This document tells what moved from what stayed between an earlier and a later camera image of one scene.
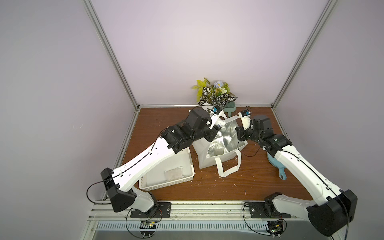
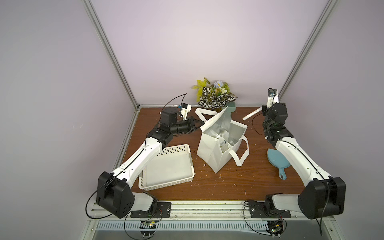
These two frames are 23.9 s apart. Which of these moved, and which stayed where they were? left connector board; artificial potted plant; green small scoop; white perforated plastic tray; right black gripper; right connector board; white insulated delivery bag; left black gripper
Moved: white insulated delivery bag; left black gripper; right black gripper
Stayed: right connector board; artificial potted plant; white perforated plastic tray; green small scoop; left connector board
